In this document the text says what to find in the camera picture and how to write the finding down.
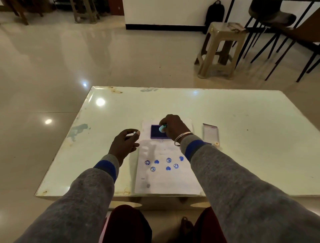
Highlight person's right hand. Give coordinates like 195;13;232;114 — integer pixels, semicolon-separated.
159;114;193;145

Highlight person's left hand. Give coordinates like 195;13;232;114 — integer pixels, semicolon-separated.
108;129;141;167

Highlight person's right forearm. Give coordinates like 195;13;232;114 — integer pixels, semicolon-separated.
180;135;320;243

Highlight person's left forearm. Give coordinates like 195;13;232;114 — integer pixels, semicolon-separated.
14;154;120;243

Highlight blue ink pad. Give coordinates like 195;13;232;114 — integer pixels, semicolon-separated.
150;124;173;140

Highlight silver bangle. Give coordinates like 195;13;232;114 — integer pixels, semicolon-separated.
174;132;194;147

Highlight clear ink pad lid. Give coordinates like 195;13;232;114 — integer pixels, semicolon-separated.
202;123;220;145

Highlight white stamped paper sheet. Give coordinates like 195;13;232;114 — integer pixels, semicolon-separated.
134;120;205;196

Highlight person's left leg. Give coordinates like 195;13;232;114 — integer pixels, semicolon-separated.
102;204;153;243

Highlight person's leg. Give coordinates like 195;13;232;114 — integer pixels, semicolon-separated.
102;204;153;243
192;206;228;243

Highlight beige plastic stool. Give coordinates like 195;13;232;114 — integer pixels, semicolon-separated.
194;22;248;80

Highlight person's foot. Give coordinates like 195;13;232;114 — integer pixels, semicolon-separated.
179;216;195;243

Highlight person's right leg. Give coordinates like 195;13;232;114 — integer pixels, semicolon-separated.
192;206;228;243

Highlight black backpack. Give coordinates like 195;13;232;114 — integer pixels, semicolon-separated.
203;0;225;34

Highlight crumpled cloth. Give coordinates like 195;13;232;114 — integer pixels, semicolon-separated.
226;22;247;33

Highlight brown plastic stool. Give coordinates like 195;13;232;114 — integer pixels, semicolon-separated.
69;0;101;25

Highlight black metal chair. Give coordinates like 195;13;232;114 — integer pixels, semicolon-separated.
232;0;316;66

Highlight brown seat metal chair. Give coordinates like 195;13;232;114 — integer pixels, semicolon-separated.
251;10;320;83

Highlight dark wooden chair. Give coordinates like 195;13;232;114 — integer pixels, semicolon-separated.
0;0;44;26

